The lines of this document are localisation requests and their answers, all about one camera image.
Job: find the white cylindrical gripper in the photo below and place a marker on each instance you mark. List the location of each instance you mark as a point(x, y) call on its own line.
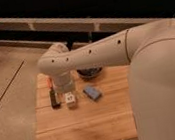
point(63, 83)

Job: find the dark ceramic bowl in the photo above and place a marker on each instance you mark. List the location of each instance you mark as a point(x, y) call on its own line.
point(89, 72)

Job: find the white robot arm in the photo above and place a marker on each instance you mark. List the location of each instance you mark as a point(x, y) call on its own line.
point(149, 51)

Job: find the white remote control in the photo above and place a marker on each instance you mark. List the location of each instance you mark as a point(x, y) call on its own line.
point(70, 99)

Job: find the blue sponge block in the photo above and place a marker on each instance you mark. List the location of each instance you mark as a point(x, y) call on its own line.
point(92, 92)

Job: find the wooden table board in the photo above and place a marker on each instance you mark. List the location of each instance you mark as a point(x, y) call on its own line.
point(108, 118)

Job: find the black brush orange handle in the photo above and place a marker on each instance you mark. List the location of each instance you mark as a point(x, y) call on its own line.
point(55, 104)

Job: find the metal shelf rail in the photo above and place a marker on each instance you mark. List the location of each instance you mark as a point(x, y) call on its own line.
point(37, 29)

